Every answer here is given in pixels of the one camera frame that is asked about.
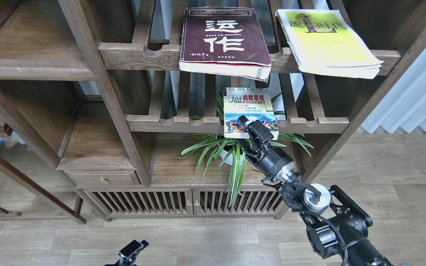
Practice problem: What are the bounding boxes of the colourful 300 paperback book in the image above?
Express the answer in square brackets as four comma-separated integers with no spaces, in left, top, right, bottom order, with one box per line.
[223,88,279,140]

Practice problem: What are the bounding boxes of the white pleated curtain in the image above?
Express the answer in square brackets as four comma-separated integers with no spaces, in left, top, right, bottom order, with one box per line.
[358,48,426,134]

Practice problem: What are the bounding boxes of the right slatted cabinet door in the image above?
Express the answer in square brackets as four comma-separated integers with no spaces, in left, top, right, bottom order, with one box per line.
[193,188,288,219]

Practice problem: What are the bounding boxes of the yellow cover book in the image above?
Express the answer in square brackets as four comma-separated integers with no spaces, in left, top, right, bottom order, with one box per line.
[275,9,382,79]

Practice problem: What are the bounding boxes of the dark wooden bookshelf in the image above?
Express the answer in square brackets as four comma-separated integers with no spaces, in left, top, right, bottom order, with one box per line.
[0,0,426,221]

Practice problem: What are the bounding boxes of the small wooden drawer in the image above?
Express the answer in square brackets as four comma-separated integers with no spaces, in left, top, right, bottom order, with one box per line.
[65,171,141,188]

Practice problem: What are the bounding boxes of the white plant pot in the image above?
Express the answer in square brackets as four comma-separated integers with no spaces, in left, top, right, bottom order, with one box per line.
[220,145,247,166]

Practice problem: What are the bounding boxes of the maroon book white characters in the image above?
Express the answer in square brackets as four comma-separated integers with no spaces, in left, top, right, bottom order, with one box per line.
[179,7,271,81]

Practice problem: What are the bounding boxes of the slatted cabinet door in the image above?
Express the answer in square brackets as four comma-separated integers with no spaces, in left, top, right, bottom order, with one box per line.
[87,189,194,218]
[193,188,288,219]

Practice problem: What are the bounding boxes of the green spider plant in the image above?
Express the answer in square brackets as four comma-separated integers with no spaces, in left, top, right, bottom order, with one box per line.
[177,91,314,207]

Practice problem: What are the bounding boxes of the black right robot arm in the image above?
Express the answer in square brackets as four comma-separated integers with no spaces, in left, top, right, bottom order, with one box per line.
[238,116,391,266]

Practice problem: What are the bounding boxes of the wooden side furniture frame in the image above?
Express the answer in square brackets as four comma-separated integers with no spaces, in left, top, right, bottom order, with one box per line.
[0,119,87,224]

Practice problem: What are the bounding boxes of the left slatted cabinet door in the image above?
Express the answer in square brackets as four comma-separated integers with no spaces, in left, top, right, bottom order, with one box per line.
[87,189,194,218]

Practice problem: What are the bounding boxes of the brass drawer knob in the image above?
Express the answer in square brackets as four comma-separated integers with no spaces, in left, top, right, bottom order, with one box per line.
[100,177,109,185]

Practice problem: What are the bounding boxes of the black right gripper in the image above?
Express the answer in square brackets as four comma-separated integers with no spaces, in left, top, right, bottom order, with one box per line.
[237,116,295,182]

